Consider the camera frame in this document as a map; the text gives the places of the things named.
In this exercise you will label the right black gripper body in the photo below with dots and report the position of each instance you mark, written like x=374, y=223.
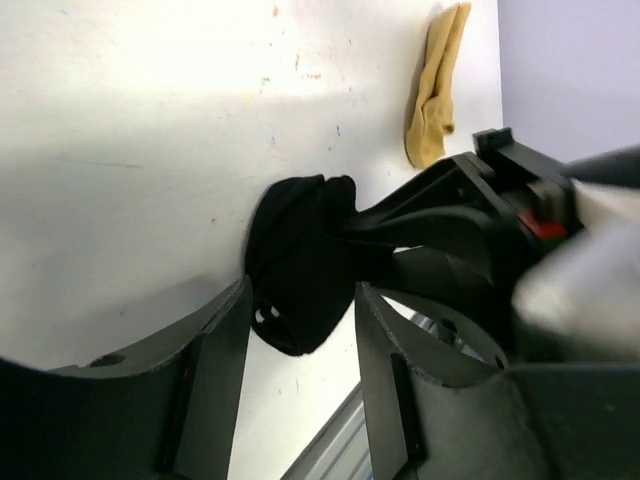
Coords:
x=520, y=204

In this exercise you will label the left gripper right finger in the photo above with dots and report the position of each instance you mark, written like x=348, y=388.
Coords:
x=548, y=421

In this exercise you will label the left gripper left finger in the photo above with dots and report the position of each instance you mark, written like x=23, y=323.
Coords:
x=164, y=407

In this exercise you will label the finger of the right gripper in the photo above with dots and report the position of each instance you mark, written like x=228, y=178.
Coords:
x=449, y=280
x=443, y=208

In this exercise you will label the tan yellow sock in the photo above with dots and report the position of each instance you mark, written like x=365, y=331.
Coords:
x=433, y=114

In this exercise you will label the black sock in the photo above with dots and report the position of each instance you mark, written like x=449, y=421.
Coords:
x=303, y=275

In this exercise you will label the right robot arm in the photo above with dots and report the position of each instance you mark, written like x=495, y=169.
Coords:
x=580, y=302

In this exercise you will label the aluminium rail frame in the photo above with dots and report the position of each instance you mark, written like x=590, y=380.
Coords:
x=330, y=435

